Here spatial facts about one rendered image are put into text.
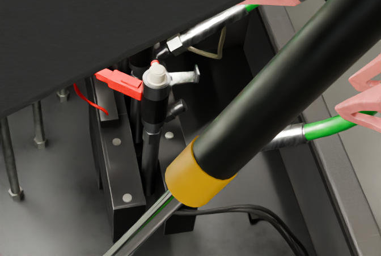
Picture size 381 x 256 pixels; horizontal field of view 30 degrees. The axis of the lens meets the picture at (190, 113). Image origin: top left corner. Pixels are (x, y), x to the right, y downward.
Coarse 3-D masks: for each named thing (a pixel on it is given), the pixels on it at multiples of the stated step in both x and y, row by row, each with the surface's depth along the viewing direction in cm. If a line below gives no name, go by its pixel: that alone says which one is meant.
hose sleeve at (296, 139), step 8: (288, 128) 61; (296, 128) 60; (280, 136) 61; (288, 136) 60; (296, 136) 60; (304, 136) 60; (272, 144) 61; (280, 144) 61; (288, 144) 61; (296, 144) 61
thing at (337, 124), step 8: (360, 112) 57; (368, 112) 56; (376, 112) 56; (328, 120) 59; (336, 120) 58; (344, 120) 58; (304, 128) 60; (312, 128) 60; (320, 128) 59; (328, 128) 59; (336, 128) 58; (344, 128) 58; (312, 136) 60; (320, 136) 60
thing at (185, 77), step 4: (176, 72) 71; (180, 72) 71; (184, 72) 72; (188, 72) 72; (192, 72) 72; (172, 76) 71; (176, 76) 71; (180, 76) 71; (184, 76) 71; (188, 76) 71; (192, 76) 71; (176, 80) 71; (180, 80) 71; (184, 80) 71; (188, 80) 71; (192, 80) 71; (172, 84) 70
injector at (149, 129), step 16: (144, 80) 70; (144, 96) 71; (160, 96) 71; (144, 112) 73; (160, 112) 73; (176, 112) 74; (144, 128) 77; (160, 128) 76; (144, 144) 78; (144, 160) 81; (144, 176) 83; (144, 192) 85
